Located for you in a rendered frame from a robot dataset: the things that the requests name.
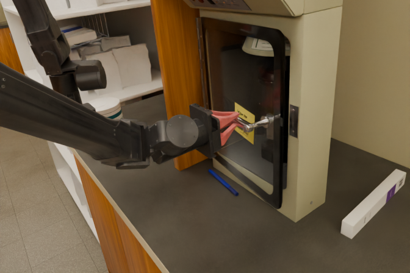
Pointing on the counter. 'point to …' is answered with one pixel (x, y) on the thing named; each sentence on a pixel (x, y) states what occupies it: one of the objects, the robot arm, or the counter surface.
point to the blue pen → (223, 182)
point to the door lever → (251, 124)
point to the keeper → (293, 120)
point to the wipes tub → (108, 107)
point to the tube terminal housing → (305, 84)
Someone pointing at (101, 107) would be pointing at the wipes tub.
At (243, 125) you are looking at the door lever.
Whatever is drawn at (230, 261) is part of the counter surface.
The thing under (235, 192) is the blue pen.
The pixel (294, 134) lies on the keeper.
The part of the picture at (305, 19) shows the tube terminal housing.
